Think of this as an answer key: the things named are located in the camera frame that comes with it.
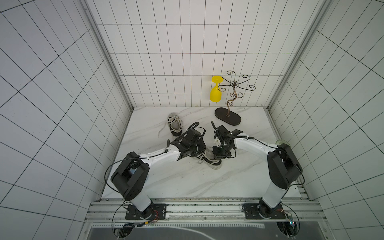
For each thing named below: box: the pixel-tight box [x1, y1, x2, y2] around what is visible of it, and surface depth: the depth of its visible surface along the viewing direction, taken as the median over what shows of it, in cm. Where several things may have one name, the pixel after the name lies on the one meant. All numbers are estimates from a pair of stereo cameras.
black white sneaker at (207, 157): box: [196, 148, 222, 170], surface depth 86 cm
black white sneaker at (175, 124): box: [167, 112, 183, 137], surface depth 102 cm
